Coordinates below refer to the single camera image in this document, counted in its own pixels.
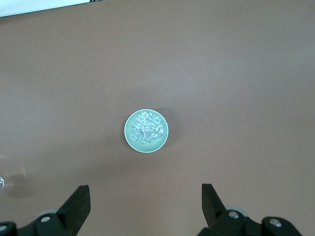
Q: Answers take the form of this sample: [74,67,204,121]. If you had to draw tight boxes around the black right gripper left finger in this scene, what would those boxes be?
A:
[0,185,91,236]

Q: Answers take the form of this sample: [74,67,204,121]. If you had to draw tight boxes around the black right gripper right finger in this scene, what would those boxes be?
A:
[199,183,302,236]

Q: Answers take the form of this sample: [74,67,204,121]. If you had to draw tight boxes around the clear ice cubes pile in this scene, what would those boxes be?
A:
[130,111,165,144]

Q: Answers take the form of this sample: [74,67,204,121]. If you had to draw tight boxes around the clear wine glass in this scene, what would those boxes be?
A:
[0,154,27,195]

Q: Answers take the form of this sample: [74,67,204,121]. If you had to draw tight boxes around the pale green ceramic bowl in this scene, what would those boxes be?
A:
[124,109,169,153]

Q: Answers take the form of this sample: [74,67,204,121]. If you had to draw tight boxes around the brown table cover mat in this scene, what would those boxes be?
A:
[0,0,315,236]

